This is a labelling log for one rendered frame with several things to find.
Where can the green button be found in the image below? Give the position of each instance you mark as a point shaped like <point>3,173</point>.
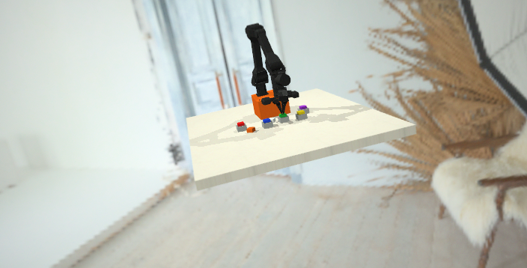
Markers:
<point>283,118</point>

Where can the blue button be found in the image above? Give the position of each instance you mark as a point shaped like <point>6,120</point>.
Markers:
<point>267,123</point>

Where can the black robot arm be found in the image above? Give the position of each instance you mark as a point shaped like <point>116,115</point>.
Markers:
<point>257,35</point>

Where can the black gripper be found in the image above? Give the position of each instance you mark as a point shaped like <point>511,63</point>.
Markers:
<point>267,100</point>

